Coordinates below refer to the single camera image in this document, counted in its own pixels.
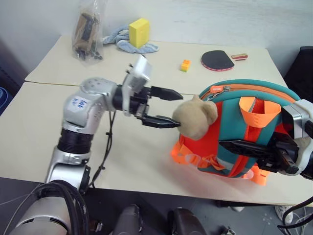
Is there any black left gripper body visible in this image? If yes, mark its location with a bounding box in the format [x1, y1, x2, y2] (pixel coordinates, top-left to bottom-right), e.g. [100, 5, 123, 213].
[130, 85, 152, 121]

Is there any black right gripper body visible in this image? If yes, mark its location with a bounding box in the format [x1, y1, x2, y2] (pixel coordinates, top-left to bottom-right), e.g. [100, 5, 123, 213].
[256, 133, 300, 176]

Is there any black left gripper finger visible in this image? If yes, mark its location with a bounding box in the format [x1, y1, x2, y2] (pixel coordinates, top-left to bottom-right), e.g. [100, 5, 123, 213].
[150, 86, 184, 102]
[142, 115, 182, 129]

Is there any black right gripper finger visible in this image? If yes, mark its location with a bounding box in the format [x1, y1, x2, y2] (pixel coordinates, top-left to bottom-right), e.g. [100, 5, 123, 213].
[218, 140, 277, 158]

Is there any orange and teal backpack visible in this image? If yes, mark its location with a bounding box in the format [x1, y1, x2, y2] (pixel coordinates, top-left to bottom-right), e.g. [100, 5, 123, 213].
[169, 78, 302, 186]

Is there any beige plush toy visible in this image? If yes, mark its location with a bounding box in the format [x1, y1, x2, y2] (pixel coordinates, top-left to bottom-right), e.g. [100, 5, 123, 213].
[172, 94, 219, 141]

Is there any yellow box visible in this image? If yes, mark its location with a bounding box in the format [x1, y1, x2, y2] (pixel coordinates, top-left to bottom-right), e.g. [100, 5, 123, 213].
[128, 17, 150, 48]

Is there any light blue towel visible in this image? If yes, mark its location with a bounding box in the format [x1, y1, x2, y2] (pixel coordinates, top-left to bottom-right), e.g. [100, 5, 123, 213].
[102, 24, 160, 54]

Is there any white shoe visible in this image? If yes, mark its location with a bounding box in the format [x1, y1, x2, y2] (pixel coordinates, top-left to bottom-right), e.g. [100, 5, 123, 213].
[274, 205, 294, 224]

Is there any black table tennis paddle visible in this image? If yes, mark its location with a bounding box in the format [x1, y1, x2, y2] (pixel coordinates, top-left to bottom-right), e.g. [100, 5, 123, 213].
[201, 49, 248, 72]

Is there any clear plastic bag with parts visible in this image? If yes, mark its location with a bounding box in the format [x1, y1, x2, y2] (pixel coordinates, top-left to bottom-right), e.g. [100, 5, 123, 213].
[71, 0, 104, 67]

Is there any dark rounded black shape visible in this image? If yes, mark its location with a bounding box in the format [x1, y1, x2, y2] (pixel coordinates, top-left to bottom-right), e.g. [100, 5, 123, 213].
[167, 207, 209, 235]

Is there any dark rounded grey shape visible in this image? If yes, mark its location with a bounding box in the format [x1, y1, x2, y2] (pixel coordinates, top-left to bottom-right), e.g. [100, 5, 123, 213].
[113, 204, 148, 235]

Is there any blue container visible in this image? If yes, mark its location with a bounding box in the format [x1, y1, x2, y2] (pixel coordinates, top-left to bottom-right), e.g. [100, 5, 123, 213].
[0, 86, 13, 116]

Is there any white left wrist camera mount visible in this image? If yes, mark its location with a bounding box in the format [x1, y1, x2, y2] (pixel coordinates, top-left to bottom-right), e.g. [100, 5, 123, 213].
[121, 54, 154, 116]

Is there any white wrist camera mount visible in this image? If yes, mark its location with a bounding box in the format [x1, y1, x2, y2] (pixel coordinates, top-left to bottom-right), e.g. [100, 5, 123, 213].
[121, 54, 154, 116]
[280, 98, 313, 148]

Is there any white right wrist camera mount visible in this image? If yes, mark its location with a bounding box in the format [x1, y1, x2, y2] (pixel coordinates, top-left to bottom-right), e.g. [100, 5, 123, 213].
[280, 98, 313, 148]

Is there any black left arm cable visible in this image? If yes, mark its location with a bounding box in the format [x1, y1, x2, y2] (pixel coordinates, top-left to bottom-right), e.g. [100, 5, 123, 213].
[87, 109, 117, 189]

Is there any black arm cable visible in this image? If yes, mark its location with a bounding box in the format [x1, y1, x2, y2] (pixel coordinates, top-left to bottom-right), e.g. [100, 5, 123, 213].
[278, 195, 313, 230]
[87, 109, 117, 189]

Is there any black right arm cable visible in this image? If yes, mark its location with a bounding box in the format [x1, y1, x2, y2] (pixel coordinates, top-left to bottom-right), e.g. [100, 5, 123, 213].
[278, 195, 313, 230]

